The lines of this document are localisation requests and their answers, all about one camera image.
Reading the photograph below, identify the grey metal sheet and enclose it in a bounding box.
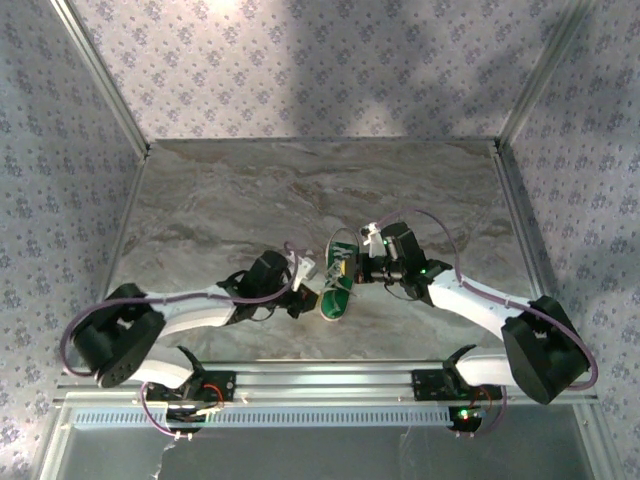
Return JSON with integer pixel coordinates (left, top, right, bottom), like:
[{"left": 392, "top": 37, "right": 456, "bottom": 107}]
[{"left": 38, "top": 403, "right": 617, "bottom": 480}]

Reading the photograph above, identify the aluminium table edge rail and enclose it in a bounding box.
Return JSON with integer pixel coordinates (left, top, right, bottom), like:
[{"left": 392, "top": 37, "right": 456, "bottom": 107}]
[
  {"left": 65, "top": 148, "right": 151, "bottom": 363},
  {"left": 491, "top": 141, "right": 557, "bottom": 304}
]

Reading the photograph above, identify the right controller board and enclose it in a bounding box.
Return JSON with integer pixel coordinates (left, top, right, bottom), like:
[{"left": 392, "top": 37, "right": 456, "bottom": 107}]
[{"left": 447, "top": 404, "right": 487, "bottom": 434}]

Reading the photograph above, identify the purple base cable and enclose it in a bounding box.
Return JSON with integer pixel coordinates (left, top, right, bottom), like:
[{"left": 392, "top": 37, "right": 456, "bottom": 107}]
[
  {"left": 453, "top": 387, "right": 509, "bottom": 440},
  {"left": 138, "top": 379, "right": 201, "bottom": 442}
]

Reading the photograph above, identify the controller board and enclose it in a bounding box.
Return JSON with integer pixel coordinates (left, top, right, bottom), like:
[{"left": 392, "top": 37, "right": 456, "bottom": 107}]
[
  {"left": 164, "top": 404, "right": 224, "bottom": 434},
  {"left": 447, "top": 404, "right": 487, "bottom": 434}
]

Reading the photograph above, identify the left controller board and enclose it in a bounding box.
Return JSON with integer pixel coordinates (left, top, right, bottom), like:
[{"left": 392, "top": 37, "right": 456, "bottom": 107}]
[{"left": 164, "top": 404, "right": 224, "bottom": 434}]

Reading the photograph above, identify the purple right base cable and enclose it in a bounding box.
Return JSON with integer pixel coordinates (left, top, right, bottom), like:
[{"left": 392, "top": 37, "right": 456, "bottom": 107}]
[{"left": 453, "top": 387, "right": 509, "bottom": 440}]

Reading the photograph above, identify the aluminium frame post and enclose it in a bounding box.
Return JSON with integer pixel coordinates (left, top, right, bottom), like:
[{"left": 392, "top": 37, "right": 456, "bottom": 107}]
[
  {"left": 493, "top": 0, "right": 597, "bottom": 147},
  {"left": 49, "top": 0, "right": 152, "bottom": 157}
]

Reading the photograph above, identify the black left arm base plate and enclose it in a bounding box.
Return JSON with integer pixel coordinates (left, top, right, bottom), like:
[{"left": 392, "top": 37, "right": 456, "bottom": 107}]
[{"left": 144, "top": 368, "right": 238, "bottom": 404}]

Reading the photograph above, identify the red right base wire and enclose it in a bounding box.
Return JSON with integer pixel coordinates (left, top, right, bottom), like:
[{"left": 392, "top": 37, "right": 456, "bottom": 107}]
[{"left": 468, "top": 386, "right": 502, "bottom": 407}]

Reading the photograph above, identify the aluminium mounting rail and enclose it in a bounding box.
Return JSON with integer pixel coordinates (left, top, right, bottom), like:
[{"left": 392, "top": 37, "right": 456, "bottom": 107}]
[{"left": 53, "top": 358, "right": 597, "bottom": 403}]

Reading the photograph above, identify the white shoelace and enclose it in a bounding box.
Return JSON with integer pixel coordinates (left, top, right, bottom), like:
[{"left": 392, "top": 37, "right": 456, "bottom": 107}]
[{"left": 322, "top": 244, "right": 359, "bottom": 302}]

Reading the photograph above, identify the slotted grey cable duct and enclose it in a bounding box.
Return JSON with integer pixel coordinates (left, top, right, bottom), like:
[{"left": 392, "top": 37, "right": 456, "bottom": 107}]
[{"left": 64, "top": 404, "right": 482, "bottom": 429}]

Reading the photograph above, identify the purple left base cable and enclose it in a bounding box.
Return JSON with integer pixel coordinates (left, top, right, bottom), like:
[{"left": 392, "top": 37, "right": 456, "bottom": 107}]
[{"left": 138, "top": 379, "right": 201, "bottom": 442}]

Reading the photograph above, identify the green canvas sneaker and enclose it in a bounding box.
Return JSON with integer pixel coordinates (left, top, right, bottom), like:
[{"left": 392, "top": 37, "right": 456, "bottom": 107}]
[{"left": 319, "top": 227, "right": 363, "bottom": 322}]

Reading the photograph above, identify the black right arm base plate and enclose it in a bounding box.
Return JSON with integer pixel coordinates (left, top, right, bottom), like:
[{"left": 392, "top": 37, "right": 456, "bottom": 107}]
[{"left": 410, "top": 368, "right": 504, "bottom": 402}]

